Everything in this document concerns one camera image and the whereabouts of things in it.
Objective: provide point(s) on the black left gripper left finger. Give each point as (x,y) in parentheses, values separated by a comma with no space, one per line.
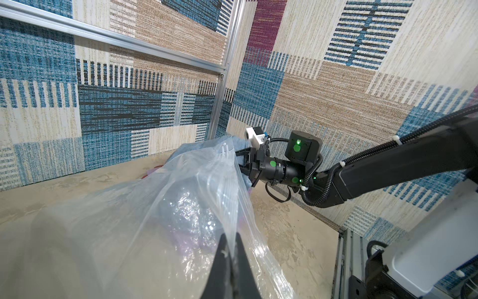
(219,283)

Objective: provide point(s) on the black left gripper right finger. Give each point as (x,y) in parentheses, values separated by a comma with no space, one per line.
(243,279)

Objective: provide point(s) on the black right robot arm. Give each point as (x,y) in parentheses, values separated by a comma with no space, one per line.
(444,242)

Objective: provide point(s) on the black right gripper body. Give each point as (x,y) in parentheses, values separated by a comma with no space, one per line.
(275,170)

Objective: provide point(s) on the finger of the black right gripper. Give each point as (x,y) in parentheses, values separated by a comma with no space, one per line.
(246,155)
(247,170)

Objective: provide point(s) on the clear plastic vacuum bag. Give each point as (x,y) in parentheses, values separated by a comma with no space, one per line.
(152,238)

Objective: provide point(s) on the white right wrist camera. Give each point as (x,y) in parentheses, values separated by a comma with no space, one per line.
(256,136)

